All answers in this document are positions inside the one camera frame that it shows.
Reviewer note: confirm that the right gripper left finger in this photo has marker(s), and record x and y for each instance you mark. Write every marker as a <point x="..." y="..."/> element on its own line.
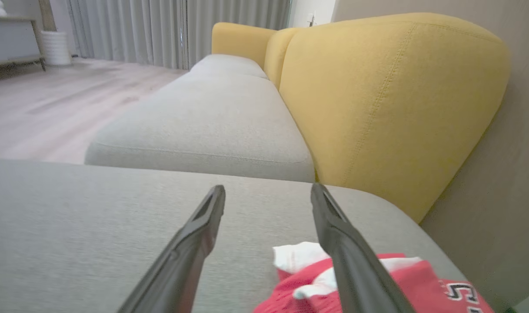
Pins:
<point x="190" y="261"/>

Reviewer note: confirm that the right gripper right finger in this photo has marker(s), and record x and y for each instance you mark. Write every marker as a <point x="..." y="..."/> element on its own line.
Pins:
<point x="355" y="274"/>

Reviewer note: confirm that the red shorts white side panels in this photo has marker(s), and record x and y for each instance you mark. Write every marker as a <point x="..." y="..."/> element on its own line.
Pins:
<point x="297" y="256"/>

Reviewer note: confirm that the red white basketball jersey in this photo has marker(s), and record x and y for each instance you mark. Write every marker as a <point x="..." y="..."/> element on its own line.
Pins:
<point x="420" y="289"/>

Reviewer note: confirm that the large grey sofa chaise cushion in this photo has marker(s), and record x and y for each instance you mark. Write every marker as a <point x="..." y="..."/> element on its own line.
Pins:
<point x="94" y="217"/>

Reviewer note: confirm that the grey sofa seat cushion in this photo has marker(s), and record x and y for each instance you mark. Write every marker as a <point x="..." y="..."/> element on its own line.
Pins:
<point x="203" y="121"/>
<point x="229" y="65"/>

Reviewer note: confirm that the yellow sofa back cushion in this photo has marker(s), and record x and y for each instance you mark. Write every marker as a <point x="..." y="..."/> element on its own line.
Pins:
<point x="278" y="52"/>
<point x="240" y="41"/>
<point x="377" y="108"/>

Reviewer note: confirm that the grey pleated curtain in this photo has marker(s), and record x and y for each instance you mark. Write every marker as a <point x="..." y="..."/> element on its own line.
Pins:
<point x="160" y="30"/>

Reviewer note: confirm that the white ribbed round bin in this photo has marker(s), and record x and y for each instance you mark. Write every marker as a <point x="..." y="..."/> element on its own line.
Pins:
<point x="55" y="48"/>

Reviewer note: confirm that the pale green sideboard cabinet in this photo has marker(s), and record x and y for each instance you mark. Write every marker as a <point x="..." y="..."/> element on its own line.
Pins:
<point x="12" y="39"/>

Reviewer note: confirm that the small white figurine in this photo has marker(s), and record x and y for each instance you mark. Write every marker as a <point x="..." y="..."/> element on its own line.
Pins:
<point x="0" y="8"/>

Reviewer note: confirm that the wooden post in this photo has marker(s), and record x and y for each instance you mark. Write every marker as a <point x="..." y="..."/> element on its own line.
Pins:
<point x="47" y="15"/>

